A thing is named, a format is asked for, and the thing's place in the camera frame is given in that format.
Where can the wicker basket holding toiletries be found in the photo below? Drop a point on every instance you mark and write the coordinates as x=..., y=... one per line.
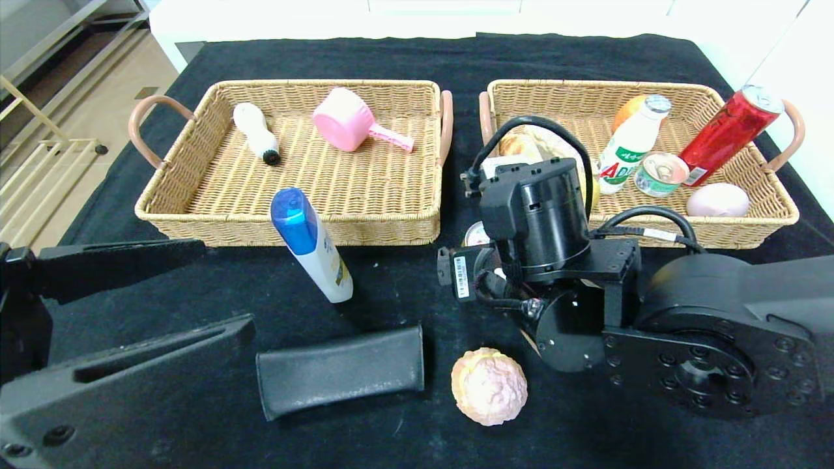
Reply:
x=365, y=189

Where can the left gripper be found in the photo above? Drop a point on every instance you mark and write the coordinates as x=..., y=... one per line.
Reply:
x=14, y=286

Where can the golden drink can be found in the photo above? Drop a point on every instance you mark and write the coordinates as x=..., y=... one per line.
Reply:
x=477, y=236

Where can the striped croissant bread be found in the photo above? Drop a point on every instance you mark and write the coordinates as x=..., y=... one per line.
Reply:
x=515, y=144

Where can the red drink can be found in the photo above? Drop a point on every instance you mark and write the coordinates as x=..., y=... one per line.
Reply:
x=730, y=133

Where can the white brush bottle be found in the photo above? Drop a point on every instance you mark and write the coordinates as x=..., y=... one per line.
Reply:
x=256, y=133

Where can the grey shelf unit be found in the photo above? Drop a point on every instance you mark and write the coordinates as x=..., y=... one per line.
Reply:
x=32, y=32

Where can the round cream puff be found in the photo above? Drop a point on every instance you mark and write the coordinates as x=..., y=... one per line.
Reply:
x=488, y=387

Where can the white AD milk bottle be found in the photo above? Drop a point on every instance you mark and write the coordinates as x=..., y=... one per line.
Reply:
x=629, y=153

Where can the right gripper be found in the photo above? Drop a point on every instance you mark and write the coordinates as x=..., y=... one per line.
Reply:
x=458, y=275

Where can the long ridged pastry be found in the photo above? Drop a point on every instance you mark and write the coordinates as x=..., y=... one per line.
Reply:
x=554, y=146

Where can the black leather pouch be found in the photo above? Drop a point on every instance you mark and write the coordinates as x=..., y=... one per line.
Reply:
x=339, y=372

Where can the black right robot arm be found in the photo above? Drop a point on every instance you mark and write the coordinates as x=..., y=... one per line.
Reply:
x=717, y=326

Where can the orange fruit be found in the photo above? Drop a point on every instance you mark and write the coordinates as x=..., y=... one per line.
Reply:
x=627, y=112

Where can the small green white tin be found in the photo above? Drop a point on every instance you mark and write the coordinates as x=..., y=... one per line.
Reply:
x=661, y=174

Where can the white shampoo bottle blue cap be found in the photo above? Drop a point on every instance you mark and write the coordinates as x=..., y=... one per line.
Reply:
x=313, y=247

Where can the black table cloth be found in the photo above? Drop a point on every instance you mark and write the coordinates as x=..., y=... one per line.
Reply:
x=260, y=326

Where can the pale pink egg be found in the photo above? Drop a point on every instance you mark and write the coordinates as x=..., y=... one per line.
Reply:
x=717, y=200

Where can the pink plastic scoop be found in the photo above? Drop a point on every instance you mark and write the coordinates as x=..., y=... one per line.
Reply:
x=342, y=120

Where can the wicker basket holding food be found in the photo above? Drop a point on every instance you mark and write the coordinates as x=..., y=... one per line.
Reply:
x=651, y=85

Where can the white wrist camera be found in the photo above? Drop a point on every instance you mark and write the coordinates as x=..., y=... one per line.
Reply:
x=498, y=166

